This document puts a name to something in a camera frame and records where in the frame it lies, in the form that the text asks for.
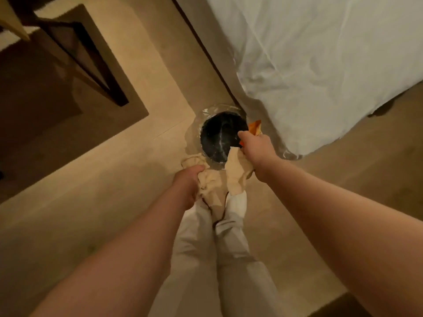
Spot person's left hand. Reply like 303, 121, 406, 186
172, 165, 206, 211

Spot person's right hand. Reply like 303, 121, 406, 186
237, 130, 280, 183

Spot orange wrapper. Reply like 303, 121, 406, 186
239, 120, 262, 147

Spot beige cloth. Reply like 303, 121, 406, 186
181, 146, 255, 225

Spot person's right forearm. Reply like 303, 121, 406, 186
256, 158, 423, 317

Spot person's left forearm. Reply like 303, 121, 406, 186
30, 191, 189, 317

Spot round black waste bin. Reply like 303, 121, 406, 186
200, 111, 249, 163

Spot clear plastic bin liner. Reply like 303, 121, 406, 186
185, 104, 303, 170

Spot person's white trousers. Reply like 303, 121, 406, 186
148, 191, 285, 317

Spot white bed sheet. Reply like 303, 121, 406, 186
206, 0, 423, 156

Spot brown floor rug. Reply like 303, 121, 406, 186
0, 3, 150, 205

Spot dark wooden table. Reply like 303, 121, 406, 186
0, 0, 129, 107

